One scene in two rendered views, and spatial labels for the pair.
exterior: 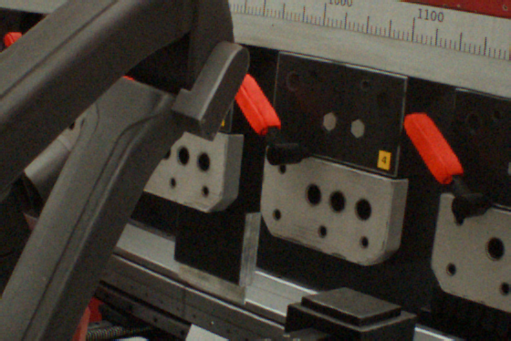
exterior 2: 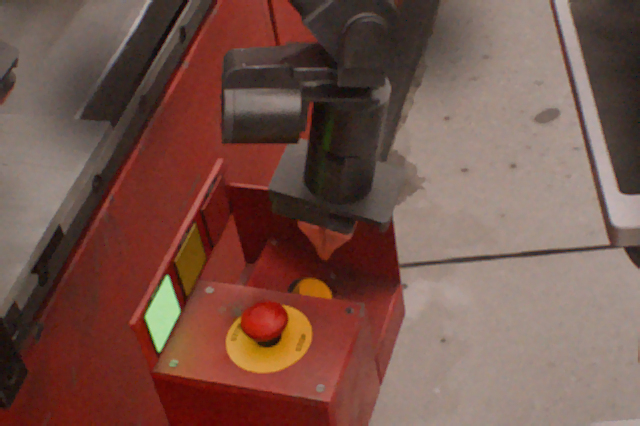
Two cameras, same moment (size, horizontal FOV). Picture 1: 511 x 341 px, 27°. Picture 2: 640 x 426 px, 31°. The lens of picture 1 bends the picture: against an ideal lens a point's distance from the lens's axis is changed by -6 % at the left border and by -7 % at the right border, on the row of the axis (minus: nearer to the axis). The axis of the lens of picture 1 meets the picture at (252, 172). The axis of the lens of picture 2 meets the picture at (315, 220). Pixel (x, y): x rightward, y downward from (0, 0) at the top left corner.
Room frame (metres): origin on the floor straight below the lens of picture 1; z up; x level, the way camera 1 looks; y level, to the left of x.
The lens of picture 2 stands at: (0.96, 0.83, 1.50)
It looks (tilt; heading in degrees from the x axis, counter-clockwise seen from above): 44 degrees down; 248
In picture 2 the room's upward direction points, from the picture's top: 11 degrees counter-clockwise
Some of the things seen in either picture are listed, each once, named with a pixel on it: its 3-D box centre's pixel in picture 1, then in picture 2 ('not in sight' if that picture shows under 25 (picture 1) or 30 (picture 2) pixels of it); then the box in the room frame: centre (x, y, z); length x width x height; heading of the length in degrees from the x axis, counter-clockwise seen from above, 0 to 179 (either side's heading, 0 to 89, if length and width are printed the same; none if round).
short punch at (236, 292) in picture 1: (214, 247); not in sight; (1.10, 0.03, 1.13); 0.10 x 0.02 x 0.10; 45
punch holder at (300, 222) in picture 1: (359, 154); not in sight; (0.98, -0.09, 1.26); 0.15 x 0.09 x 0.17; 45
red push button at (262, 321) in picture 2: not in sight; (266, 328); (0.79, 0.23, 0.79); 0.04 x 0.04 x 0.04
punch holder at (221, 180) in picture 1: (208, 116); not in sight; (1.12, 0.05, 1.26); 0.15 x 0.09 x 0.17; 45
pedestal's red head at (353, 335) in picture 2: not in sight; (281, 317); (0.76, 0.19, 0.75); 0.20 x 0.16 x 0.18; 43
